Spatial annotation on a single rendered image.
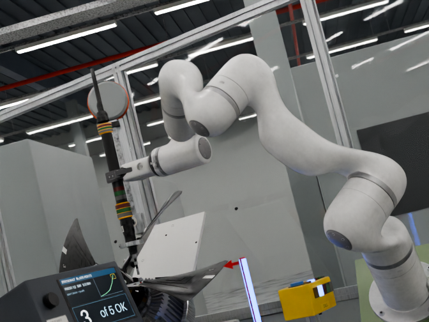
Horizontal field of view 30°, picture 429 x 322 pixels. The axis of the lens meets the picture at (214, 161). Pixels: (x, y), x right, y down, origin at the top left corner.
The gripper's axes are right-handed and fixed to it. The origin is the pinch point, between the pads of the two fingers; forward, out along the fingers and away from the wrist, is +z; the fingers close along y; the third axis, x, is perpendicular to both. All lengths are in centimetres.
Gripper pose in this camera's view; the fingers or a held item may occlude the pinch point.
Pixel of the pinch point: (116, 176)
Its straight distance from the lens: 236.0
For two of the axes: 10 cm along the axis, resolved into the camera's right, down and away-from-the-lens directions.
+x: -2.3, -9.7, 1.1
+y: 5.2, -0.3, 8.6
